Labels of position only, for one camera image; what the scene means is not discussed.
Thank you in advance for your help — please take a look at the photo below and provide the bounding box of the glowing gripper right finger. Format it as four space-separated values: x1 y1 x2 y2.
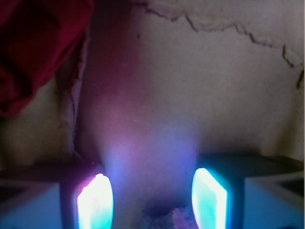
192 157 244 229

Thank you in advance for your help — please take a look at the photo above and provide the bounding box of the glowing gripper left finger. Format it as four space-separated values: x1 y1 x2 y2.
61 164 114 229

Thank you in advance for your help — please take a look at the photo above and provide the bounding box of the brown paper bag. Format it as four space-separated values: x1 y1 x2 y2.
0 0 305 229

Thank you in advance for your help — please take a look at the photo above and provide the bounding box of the red crumpled paper ball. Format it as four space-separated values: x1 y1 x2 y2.
0 0 94 117

